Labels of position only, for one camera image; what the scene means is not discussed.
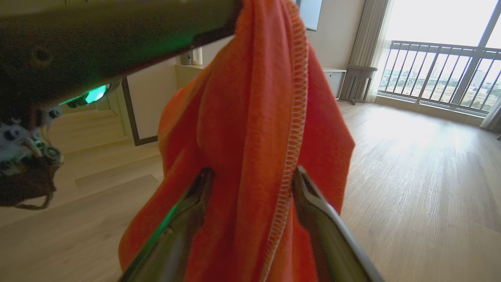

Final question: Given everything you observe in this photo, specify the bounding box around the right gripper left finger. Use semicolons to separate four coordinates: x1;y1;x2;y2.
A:
117;168;215;282

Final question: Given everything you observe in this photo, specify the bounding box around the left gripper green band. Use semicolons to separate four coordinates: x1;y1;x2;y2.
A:
0;80;121;210

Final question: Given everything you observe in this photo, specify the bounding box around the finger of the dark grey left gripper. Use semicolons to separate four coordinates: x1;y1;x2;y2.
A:
0;0;244;111

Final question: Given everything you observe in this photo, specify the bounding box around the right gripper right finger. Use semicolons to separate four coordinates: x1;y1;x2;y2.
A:
292;166;386;282

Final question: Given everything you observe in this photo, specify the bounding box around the red garment with white trim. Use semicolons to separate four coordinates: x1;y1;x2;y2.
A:
118;0;356;282

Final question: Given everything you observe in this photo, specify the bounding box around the low white cabinet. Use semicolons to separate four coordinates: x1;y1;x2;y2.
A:
323;68;348;99

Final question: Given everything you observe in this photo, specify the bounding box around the grey slatted side table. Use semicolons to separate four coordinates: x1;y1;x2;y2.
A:
339;64;378;105

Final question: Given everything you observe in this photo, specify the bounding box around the grey balcony railing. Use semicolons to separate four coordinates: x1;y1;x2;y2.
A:
377;39;501;117

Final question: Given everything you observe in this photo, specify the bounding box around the beige window curtain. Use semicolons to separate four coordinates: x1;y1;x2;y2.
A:
348;0;394;103
479;96;501;132

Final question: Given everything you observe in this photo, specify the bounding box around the white panel with dark frame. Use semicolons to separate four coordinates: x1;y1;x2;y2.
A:
121;58;180;146

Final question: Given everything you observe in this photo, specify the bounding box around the wall-mounted flat television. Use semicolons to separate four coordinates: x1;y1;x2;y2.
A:
296;0;324;31

